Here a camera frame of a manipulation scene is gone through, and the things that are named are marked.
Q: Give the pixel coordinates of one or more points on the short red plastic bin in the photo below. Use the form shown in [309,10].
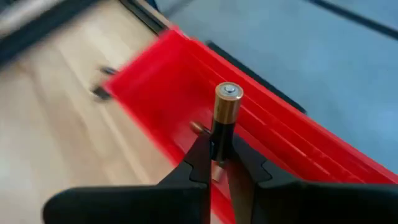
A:
[174,93]

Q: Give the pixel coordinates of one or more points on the black copper-top battery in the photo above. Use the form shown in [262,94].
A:
[109,71]
[196,127]
[101,93]
[227,105]

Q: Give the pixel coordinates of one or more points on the black aluminium table frame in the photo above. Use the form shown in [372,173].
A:
[146,17]

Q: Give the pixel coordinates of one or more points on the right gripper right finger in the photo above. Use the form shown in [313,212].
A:
[311,205]

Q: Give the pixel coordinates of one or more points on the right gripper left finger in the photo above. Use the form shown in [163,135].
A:
[140,205]

